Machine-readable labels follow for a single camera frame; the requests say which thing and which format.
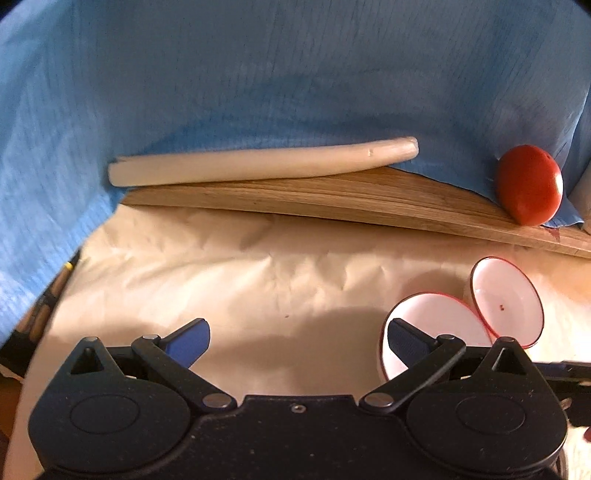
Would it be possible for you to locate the wooden shelf board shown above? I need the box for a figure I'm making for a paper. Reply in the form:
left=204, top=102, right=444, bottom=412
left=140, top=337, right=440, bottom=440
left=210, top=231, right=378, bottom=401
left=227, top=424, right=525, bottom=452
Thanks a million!
left=123, top=167, right=590, bottom=259

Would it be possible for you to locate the black plastic crate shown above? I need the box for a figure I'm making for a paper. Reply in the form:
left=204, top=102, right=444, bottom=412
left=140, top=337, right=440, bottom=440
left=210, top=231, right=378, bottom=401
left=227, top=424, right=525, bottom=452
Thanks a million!
left=1, top=250, right=81, bottom=377

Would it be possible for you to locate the red tomato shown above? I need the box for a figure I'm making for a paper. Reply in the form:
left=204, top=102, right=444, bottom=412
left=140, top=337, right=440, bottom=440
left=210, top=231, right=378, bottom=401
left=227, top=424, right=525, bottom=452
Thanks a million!
left=495, top=145, right=564, bottom=226

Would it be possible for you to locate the blue garment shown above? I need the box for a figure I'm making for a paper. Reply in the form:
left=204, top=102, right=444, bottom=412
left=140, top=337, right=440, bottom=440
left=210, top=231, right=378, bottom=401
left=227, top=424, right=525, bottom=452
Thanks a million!
left=1, top=1, right=590, bottom=337

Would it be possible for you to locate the cream rolling pin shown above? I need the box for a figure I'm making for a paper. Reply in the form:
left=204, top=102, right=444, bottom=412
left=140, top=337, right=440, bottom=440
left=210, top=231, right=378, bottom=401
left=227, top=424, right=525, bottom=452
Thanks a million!
left=108, top=137, right=419, bottom=187

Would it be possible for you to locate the cream paper table cover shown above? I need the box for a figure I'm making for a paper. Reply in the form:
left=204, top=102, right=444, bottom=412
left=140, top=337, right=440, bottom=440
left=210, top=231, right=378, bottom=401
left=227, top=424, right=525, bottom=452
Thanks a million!
left=4, top=206, right=590, bottom=479

